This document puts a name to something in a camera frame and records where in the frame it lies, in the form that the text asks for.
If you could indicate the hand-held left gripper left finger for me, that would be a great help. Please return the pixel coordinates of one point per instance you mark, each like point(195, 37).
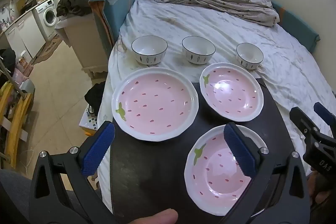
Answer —
point(97, 146)

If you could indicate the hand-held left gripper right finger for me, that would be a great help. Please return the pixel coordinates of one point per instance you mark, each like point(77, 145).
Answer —
point(240, 151)

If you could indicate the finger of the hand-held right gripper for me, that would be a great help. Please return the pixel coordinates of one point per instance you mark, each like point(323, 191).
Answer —
point(302, 121)
point(325, 115)

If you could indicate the small pink strawberry plate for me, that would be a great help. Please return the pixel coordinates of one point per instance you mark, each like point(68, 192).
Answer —
point(215, 182)
point(231, 92)

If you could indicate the large pink strawberry plate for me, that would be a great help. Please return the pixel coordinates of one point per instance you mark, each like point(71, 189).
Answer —
point(155, 104)

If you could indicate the white fish print bowl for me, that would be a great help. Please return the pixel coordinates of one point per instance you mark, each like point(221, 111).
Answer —
point(149, 49)
point(249, 56)
point(198, 49)

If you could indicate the person's right hand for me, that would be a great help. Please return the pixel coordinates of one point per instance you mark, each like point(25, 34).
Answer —
point(319, 187)

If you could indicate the person's left hand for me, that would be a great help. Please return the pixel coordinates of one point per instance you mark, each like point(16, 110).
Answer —
point(155, 217)

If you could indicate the patterned cardboard box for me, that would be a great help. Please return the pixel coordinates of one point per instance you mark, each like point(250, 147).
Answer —
point(89, 121)

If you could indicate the black bag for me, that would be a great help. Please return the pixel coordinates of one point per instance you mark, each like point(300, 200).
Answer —
point(95, 96)

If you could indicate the dark brown leather pad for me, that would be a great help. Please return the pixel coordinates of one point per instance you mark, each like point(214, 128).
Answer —
point(147, 174)

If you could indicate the yellow wooden rack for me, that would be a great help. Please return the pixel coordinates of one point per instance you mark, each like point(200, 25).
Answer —
point(15, 121)

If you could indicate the teal bed side panel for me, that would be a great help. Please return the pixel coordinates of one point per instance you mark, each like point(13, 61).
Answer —
point(296, 24)
point(115, 3)

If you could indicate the person's dark grey clothing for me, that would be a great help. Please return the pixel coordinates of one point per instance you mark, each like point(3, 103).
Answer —
point(13, 197)

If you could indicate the beige bedside cabinet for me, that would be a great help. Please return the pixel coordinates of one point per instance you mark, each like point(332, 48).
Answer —
point(81, 43)

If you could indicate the pink box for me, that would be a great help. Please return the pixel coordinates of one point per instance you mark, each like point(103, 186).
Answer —
point(25, 66)

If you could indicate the brown floor rug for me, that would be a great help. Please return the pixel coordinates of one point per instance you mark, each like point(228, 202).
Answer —
point(48, 49)

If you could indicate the white kitchen cabinet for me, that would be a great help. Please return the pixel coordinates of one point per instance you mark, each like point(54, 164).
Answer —
point(26, 32)

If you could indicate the white floral bed sheet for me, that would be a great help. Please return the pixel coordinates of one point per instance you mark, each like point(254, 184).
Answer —
point(210, 19)

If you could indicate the white washing machine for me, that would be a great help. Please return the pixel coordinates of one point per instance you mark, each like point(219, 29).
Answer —
point(47, 16)

